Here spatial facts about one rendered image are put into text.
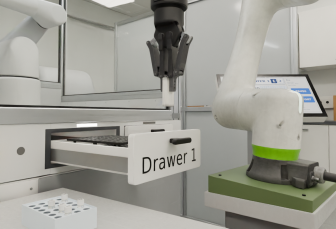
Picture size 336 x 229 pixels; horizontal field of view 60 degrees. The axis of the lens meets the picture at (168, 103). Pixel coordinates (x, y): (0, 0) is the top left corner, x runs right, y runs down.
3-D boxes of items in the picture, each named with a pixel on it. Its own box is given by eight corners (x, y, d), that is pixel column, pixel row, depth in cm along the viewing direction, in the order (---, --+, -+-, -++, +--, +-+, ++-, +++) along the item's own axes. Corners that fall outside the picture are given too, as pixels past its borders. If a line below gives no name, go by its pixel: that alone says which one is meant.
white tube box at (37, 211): (96, 227, 54) (97, 207, 54) (54, 242, 48) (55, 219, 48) (61, 213, 62) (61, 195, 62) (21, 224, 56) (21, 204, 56)
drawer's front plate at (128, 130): (173, 148, 130) (173, 124, 131) (127, 156, 107) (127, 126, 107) (169, 148, 131) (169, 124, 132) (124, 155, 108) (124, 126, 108)
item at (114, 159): (192, 161, 86) (192, 140, 86) (132, 176, 65) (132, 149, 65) (100, 151, 109) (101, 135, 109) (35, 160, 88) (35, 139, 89)
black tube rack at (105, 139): (162, 159, 87) (162, 138, 87) (120, 168, 73) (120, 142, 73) (111, 153, 100) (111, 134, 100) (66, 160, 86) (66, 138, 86)
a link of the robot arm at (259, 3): (224, 130, 103) (259, -3, 112) (264, 136, 90) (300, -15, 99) (199, 120, 95) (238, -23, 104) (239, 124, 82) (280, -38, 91)
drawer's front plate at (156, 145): (200, 166, 86) (200, 129, 86) (133, 185, 62) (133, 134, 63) (195, 165, 87) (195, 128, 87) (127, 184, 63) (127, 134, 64)
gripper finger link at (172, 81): (172, 71, 72) (182, 70, 70) (172, 91, 72) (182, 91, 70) (169, 70, 71) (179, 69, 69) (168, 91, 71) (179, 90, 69)
